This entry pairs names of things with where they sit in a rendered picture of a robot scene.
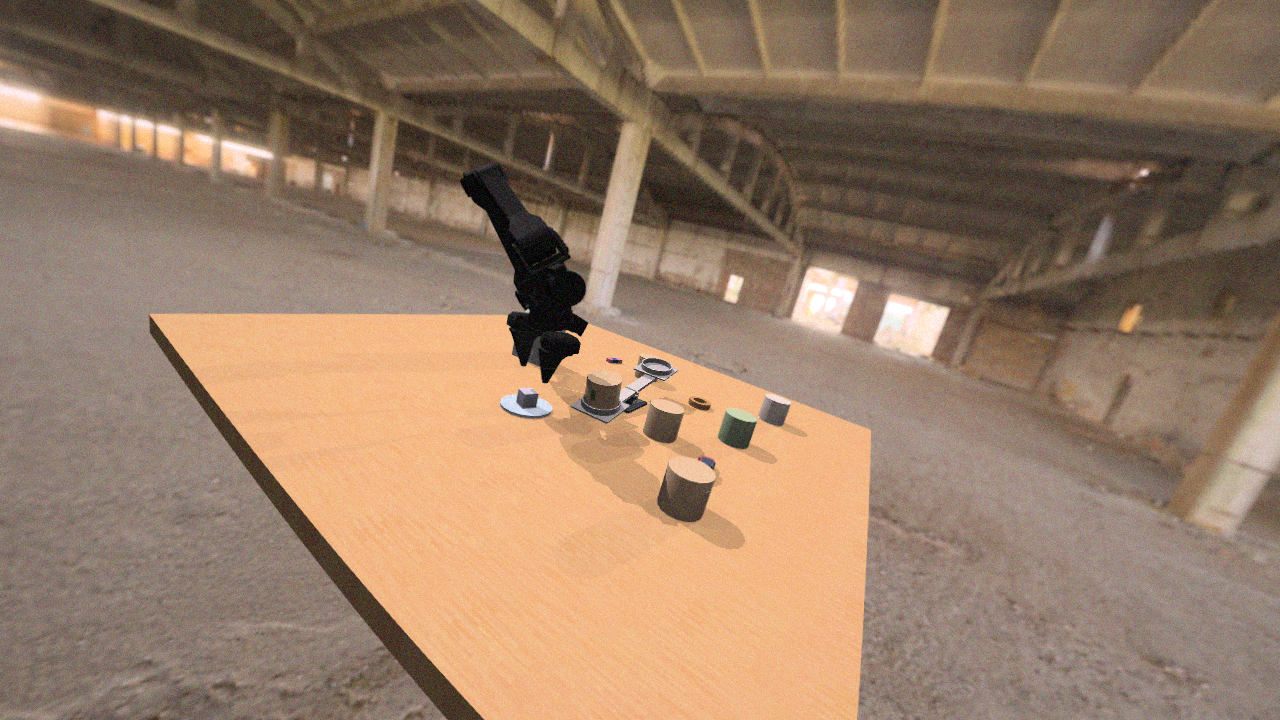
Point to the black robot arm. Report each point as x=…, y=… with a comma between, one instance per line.
x=527, y=240

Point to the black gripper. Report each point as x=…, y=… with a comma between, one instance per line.
x=543, y=321

